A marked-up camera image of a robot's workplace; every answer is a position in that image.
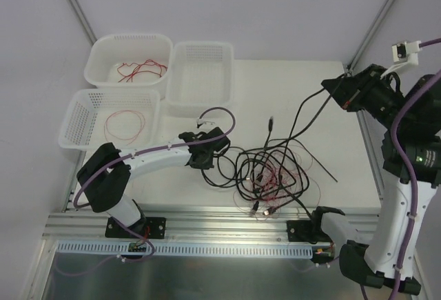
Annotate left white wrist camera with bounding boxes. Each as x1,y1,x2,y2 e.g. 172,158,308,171
196,118,216,128

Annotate thin red wire in basket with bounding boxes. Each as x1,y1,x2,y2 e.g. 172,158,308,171
104,110,146,146

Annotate black cables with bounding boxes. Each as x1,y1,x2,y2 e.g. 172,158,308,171
200,88,340,218

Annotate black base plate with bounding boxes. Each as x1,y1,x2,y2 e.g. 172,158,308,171
105,217,167,239
286,220,315,243

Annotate right aluminium frame post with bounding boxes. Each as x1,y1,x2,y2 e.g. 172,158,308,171
345,0,397,74

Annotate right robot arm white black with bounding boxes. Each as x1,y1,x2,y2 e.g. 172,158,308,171
309,64,440,295

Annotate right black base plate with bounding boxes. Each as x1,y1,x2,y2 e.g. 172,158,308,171
286,220,315,243

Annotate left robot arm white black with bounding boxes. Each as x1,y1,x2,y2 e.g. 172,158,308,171
76,127,230,237

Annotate white solid plastic tub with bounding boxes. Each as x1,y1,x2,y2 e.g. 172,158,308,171
83,34,173,95

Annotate aluminium frame post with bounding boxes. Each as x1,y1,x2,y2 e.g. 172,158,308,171
345,0,397,74
67,0,97,46

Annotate tangled thin red wires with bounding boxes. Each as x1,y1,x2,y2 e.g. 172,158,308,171
232,141,323,223

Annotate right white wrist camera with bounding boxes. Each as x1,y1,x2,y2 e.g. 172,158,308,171
380,41,422,79

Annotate white perforated rectangular basket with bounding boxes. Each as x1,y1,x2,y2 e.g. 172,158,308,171
165,41,234,118

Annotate thick red wire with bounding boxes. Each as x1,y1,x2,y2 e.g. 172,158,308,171
116,59,169,83

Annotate left aluminium frame post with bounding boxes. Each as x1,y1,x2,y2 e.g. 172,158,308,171
67,0,97,46

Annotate aluminium mounting rail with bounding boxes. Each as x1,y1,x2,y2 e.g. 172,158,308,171
42,204,307,244

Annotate white slotted cable duct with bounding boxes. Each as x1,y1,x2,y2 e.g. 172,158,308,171
57,241,313,259

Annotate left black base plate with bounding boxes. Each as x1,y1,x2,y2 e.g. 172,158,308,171
105,217,167,239

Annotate white slotted basket front left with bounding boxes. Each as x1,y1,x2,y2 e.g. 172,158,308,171
58,88,161,151

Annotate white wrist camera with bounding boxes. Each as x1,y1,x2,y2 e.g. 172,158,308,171
196,118,216,128
380,41,422,79

